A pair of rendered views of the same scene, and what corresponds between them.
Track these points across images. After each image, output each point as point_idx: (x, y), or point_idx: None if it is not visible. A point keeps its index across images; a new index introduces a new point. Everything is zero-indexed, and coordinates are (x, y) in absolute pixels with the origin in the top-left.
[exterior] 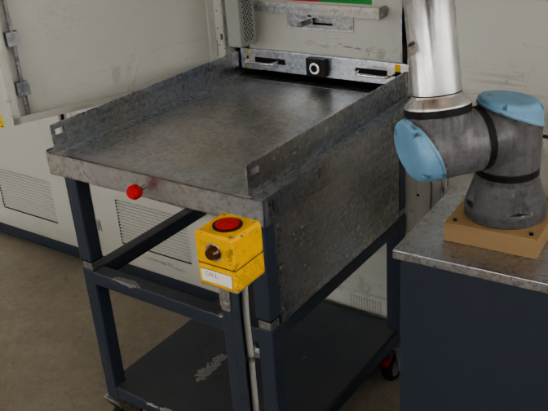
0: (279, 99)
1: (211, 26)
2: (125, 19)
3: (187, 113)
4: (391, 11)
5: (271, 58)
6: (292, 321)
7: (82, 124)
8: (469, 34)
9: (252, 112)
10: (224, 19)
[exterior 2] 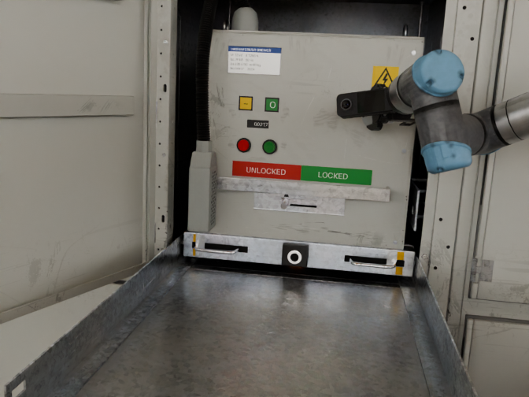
0: (274, 297)
1: (151, 205)
2: (54, 193)
3: (176, 328)
4: (394, 193)
5: (227, 244)
6: None
7: (47, 369)
8: (507, 220)
9: (265, 319)
10: (168, 197)
